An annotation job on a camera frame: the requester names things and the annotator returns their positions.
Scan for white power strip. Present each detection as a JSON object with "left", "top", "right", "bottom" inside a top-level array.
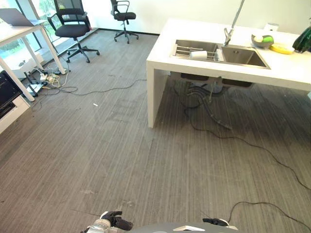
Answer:
[{"left": 39, "top": 72, "right": 60, "bottom": 83}]

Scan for curved black floor cable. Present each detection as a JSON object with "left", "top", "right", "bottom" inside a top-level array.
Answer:
[{"left": 200, "top": 201, "right": 311, "bottom": 230}]

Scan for dark green glass bottle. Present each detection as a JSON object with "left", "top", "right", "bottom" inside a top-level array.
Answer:
[{"left": 292, "top": 23, "right": 311, "bottom": 53}]

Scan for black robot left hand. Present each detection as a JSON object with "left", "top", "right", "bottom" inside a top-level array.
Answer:
[{"left": 100, "top": 211, "right": 134, "bottom": 231}]

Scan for thin black floor cable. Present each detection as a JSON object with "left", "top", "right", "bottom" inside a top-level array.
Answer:
[{"left": 59, "top": 78, "right": 148, "bottom": 96}]

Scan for grey laptop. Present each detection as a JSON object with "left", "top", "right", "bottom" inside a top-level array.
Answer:
[{"left": 0, "top": 8, "right": 47, "bottom": 27}]

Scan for yellow cloth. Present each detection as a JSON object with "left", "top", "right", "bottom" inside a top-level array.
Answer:
[{"left": 269, "top": 42, "right": 295, "bottom": 55}]

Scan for steel double sink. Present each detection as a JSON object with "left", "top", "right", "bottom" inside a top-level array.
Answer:
[{"left": 170, "top": 39, "right": 272, "bottom": 70}]

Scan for steel faucet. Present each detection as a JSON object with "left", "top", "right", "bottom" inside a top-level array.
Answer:
[{"left": 223, "top": 0, "right": 246, "bottom": 47}]

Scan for white cabinet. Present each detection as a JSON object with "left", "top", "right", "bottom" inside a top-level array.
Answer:
[{"left": 0, "top": 94, "right": 31, "bottom": 134}]

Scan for white desk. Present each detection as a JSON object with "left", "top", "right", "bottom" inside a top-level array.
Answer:
[{"left": 0, "top": 22, "right": 67, "bottom": 102}]

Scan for white cup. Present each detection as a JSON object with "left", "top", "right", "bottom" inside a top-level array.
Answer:
[{"left": 190, "top": 50, "right": 208, "bottom": 60}]

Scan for white kitchen counter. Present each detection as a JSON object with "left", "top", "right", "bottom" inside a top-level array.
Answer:
[{"left": 146, "top": 17, "right": 311, "bottom": 129}]

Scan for white socket box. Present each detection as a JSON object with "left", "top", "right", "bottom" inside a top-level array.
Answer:
[{"left": 264, "top": 22, "right": 279, "bottom": 32}]

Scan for black dishwasher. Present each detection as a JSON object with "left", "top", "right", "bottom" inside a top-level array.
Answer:
[{"left": 0, "top": 70, "right": 24, "bottom": 120}]

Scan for small black office chair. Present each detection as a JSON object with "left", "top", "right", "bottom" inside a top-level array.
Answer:
[{"left": 110, "top": 0, "right": 139, "bottom": 45}]

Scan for long black floor cable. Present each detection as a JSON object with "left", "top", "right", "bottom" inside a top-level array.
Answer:
[{"left": 184, "top": 106, "right": 311, "bottom": 191}]

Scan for black drain hoses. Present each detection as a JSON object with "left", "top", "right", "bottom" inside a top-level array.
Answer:
[{"left": 173, "top": 72, "right": 255, "bottom": 131}]

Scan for grey robot torso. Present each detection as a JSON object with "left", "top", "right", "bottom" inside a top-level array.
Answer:
[{"left": 126, "top": 222, "right": 241, "bottom": 233}]

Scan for steel wire dish rack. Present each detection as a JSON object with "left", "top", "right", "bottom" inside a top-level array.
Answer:
[{"left": 173, "top": 43, "right": 225, "bottom": 62}]

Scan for grey bowl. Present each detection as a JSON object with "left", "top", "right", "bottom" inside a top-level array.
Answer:
[{"left": 251, "top": 33, "right": 275, "bottom": 50}]

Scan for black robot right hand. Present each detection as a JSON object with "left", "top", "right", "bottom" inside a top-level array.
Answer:
[{"left": 203, "top": 217, "right": 230, "bottom": 227}]

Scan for large black office chair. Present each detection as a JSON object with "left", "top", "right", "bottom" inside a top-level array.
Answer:
[{"left": 47, "top": 0, "right": 101, "bottom": 64}]

